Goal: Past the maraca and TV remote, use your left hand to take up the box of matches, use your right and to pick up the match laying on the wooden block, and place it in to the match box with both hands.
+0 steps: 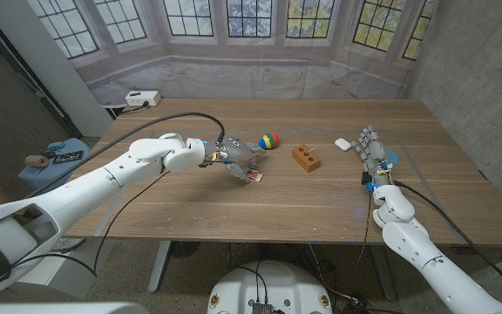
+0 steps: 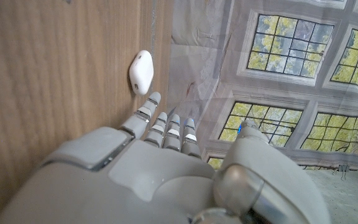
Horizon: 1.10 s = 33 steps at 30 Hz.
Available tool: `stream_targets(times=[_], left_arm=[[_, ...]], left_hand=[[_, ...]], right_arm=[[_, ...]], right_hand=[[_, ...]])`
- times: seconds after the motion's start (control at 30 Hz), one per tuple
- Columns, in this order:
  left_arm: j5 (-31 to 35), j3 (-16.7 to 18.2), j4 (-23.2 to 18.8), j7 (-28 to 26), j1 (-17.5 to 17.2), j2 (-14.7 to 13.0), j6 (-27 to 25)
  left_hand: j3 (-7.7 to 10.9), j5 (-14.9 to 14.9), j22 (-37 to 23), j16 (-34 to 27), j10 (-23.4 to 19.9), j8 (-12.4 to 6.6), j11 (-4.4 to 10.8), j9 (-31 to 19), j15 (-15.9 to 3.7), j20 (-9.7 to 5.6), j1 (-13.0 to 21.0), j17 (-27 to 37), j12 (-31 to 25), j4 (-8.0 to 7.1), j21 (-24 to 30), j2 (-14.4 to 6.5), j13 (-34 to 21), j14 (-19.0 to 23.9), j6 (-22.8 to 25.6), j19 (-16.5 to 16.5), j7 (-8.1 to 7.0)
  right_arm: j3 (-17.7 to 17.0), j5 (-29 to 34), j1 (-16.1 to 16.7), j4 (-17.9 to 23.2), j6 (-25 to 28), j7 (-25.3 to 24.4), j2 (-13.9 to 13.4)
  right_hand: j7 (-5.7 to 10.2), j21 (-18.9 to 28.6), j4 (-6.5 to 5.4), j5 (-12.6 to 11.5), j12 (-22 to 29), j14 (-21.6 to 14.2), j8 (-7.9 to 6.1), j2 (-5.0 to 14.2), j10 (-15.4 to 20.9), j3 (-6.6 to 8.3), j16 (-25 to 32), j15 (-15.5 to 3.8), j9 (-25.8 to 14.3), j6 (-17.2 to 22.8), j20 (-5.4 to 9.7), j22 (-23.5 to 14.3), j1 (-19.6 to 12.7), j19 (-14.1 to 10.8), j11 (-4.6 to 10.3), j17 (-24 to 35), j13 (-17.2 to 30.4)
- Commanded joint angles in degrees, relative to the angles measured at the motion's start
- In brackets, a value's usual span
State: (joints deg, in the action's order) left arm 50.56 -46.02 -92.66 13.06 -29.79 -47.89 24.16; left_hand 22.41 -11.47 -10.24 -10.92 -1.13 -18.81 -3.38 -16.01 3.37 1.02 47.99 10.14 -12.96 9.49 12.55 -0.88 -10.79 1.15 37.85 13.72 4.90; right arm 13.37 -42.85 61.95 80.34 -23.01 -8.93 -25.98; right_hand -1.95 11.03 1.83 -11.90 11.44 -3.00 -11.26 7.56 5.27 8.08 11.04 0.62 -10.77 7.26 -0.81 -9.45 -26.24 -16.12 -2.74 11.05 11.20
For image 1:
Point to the white earbud case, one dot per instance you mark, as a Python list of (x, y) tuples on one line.
[(343, 144)]

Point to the printed window backdrop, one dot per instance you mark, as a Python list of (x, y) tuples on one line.
[(251, 74)]

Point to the blue stool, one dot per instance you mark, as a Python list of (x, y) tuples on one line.
[(42, 176)]

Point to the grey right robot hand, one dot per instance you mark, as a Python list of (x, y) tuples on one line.
[(376, 154)]

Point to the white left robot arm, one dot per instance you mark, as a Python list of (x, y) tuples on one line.
[(103, 183)]

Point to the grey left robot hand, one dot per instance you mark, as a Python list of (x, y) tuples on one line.
[(235, 150)]

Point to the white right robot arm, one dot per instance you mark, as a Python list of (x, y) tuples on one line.
[(416, 248)]

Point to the orange wooden block with holes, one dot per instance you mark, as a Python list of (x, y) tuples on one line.
[(305, 160)]

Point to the white power strip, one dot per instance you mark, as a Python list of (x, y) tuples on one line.
[(143, 98)]

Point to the colourful striped wooden maraca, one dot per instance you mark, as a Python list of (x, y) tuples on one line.
[(269, 141)]

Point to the white flat floor board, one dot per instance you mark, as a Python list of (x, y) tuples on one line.
[(72, 270)]

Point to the blue round disc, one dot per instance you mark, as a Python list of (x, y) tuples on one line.
[(395, 157)]

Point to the black round fan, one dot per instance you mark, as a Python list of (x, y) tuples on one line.
[(185, 248)]

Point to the grey table leg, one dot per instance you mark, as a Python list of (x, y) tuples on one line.
[(158, 266), (382, 270)]

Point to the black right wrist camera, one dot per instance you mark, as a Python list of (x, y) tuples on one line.
[(366, 178)]

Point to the brown cylindrical object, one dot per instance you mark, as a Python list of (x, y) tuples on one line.
[(35, 161)]

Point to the white pillar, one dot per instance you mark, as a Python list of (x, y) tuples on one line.
[(37, 48)]

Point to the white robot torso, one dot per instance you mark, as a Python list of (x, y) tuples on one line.
[(286, 283)]

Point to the teal small object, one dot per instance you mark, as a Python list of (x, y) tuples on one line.
[(56, 145)]

